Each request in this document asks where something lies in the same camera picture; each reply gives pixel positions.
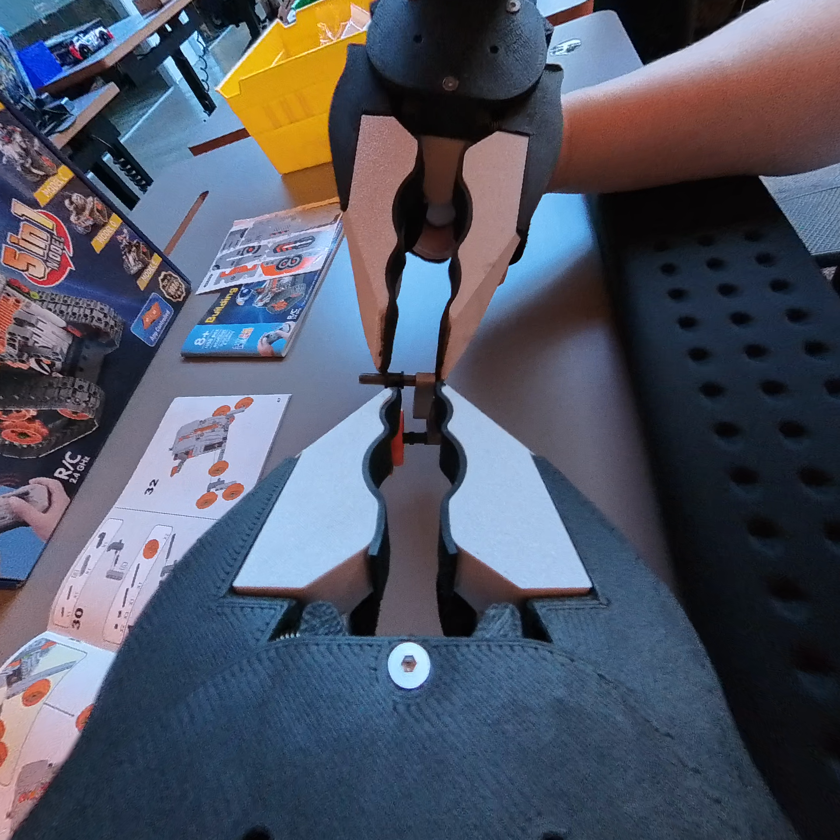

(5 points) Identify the blue robot kit box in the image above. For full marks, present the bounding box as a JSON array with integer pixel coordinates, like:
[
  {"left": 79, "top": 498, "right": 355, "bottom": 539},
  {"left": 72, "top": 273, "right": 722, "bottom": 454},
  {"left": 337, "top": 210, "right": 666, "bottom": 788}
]
[{"left": 0, "top": 105, "right": 191, "bottom": 589}]

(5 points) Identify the red white toy car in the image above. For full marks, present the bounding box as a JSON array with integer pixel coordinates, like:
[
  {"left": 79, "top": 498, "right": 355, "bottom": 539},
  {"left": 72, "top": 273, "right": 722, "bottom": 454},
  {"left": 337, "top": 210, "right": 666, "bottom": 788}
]
[{"left": 49, "top": 20, "right": 114, "bottom": 67}]

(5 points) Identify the blue storage crate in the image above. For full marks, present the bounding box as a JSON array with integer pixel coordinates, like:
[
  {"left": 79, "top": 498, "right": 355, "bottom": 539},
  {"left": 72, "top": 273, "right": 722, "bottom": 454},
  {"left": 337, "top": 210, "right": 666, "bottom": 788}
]
[{"left": 16, "top": 39, "right": 60, "bottom": 89}]

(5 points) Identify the yellow storage bin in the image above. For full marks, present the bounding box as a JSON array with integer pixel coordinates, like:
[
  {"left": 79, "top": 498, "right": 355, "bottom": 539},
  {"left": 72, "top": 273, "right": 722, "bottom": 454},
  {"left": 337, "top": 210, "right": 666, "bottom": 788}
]
[{"left": 217, "top": 0, "right": 375, "bottom": 175}]

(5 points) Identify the blue instruction booklet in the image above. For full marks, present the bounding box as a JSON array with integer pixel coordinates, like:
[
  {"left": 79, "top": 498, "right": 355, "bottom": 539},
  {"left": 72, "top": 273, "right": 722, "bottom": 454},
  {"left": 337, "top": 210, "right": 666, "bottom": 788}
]
[{"left": 182, "top": 279, "right": 329, "bottom": 358}]

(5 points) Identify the open white instruction manual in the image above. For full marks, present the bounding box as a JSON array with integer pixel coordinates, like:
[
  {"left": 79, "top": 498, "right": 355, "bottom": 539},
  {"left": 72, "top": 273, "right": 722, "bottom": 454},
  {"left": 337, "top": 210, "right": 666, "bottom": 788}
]
[{"left": 0, "top": 394, "right": 291, "bottom": 811}]

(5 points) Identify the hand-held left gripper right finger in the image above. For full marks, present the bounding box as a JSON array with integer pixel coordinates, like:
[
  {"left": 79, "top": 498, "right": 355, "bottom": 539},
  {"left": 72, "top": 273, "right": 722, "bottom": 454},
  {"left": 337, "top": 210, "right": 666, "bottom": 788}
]
[{"left": 436, "top": 382, "right": 595, "bottom": 637}]

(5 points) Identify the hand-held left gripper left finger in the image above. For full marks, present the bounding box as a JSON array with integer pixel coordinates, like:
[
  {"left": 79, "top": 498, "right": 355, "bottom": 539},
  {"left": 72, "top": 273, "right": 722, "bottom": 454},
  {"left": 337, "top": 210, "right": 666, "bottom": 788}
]
[{"left": 231, "top": 386, "right": 403, "bottom": 636}]

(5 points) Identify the grey toy beam with gears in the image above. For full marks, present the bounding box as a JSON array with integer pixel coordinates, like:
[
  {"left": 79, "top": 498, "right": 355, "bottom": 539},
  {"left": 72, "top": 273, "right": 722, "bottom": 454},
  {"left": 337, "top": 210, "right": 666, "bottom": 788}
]
[{"left": 392, "top": 373, "right": 439, "bottom": 468}]

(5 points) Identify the grey laptop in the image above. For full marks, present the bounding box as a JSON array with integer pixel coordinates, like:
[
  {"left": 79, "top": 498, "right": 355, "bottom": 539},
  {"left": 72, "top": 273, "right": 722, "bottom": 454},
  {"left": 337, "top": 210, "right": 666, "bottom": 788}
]
[{"left": 546, "top": 10, "right": 645, "bottom": 96}]

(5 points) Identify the clear plastic parts bag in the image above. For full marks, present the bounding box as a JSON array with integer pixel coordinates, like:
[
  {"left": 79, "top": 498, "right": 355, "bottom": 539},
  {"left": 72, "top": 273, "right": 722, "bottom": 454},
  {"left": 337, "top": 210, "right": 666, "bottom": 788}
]
[{"left": 308, "top": 20, "right": 370, "bottom": 50}]

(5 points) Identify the long background desk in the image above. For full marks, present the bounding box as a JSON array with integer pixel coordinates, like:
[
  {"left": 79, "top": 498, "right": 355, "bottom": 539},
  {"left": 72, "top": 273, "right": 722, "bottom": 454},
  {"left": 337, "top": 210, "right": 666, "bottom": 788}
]
[{"left": 33, "top": 0, "right": 217, "bottom": 119}]

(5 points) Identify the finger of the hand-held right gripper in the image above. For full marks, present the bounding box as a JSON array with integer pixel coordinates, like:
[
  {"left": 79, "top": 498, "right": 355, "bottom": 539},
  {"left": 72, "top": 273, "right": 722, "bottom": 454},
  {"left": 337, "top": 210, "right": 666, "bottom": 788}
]
[
  {"left": 341, "top": 113, "right": 421, "bottom": 376},
  {"left": 434, "top": 133, "right": 530, "bottom": 386}
]

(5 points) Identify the toy sticker sheet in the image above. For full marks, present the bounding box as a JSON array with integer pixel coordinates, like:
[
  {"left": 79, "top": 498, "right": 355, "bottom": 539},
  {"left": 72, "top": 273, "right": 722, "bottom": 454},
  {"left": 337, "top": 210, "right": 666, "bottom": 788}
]
[{"left": 197, "top": 209, "right": 345, "bottom": 296}]

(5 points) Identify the person's right forearm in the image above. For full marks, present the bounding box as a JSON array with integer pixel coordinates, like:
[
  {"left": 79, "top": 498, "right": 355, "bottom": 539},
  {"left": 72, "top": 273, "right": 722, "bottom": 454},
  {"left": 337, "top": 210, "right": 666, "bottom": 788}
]
[{"left": 548, "top": 0, "right": 840, "bottom": 196}]

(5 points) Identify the small blue toy box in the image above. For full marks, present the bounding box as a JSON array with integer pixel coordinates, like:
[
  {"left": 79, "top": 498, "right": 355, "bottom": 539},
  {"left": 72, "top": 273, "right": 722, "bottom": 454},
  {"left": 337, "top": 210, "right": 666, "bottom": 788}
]
[{"left": 0, "top": 29, "right": 27, "bottom": 99}]

